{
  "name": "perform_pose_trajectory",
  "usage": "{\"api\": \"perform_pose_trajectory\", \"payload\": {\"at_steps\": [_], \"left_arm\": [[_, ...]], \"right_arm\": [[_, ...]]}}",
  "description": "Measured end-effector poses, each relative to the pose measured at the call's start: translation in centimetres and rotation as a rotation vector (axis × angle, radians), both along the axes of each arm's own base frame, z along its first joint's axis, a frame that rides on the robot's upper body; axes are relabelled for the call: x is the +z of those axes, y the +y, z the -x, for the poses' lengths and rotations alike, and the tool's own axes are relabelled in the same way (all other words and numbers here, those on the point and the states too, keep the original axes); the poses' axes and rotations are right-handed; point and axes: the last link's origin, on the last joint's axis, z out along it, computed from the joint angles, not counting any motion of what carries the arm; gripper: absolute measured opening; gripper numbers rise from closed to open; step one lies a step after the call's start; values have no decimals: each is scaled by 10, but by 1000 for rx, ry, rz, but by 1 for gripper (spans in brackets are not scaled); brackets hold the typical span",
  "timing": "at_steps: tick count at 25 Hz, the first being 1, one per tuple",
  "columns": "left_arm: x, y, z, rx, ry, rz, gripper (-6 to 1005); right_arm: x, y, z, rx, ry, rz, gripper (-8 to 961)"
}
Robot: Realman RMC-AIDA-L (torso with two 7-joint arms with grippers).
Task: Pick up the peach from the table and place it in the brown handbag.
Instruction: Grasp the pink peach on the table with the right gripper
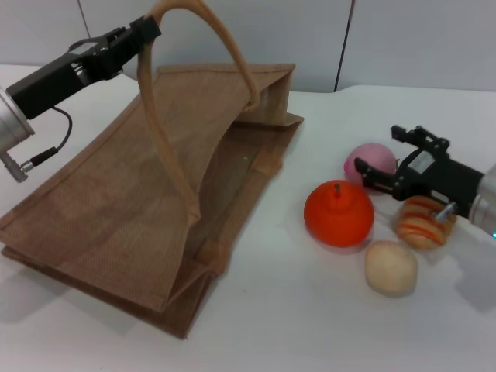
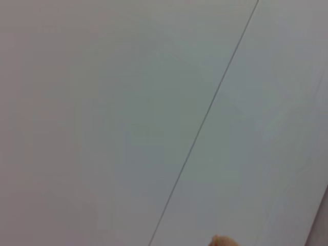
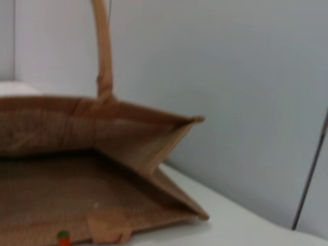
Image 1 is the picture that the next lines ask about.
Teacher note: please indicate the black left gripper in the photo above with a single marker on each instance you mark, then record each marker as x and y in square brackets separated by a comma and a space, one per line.
[58, 79]

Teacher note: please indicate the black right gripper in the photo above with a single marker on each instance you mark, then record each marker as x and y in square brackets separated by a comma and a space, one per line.
[441, 174]

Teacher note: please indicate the pink peach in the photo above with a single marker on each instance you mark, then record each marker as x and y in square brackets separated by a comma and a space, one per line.
[373, 159]

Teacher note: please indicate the brown jute handbag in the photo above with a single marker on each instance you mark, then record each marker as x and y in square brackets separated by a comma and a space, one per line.
[116, 174]

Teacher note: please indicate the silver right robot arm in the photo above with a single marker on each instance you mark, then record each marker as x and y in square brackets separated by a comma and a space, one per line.
[486, 201]

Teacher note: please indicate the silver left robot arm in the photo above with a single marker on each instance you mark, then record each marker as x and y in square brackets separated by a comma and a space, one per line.
[11, 122]

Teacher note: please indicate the striped bread loaf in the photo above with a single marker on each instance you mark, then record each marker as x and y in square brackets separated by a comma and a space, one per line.
[416, 228]

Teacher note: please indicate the orange round fruit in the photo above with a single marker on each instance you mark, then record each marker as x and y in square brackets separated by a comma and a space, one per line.
[337, 217]

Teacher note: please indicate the beige potato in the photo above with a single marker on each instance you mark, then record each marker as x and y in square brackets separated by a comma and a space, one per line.
[391, 271]

